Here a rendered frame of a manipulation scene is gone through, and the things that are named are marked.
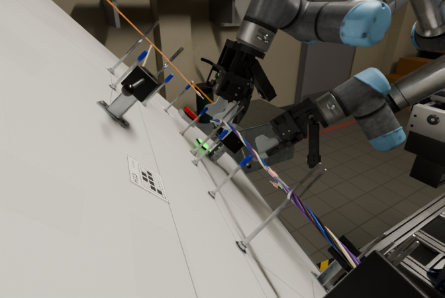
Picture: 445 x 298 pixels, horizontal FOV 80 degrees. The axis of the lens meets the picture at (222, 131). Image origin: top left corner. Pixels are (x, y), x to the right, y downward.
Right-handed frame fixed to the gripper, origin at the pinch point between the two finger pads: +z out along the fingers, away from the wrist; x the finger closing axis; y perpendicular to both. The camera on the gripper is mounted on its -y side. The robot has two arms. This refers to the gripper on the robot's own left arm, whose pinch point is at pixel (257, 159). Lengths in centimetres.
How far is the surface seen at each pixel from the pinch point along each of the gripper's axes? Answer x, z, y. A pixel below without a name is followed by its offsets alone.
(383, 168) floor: -217, -42, -79
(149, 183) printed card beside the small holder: 48.3, -2.5, 6.1
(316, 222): 41.6, -13.4, -6.2
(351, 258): 44.9, -15.1, -9.2
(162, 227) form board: 52, -4, 2
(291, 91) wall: -318, -5, 40
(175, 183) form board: 42.1, -1.1, 5.0
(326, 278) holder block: 17.2, -4.2, -25.5
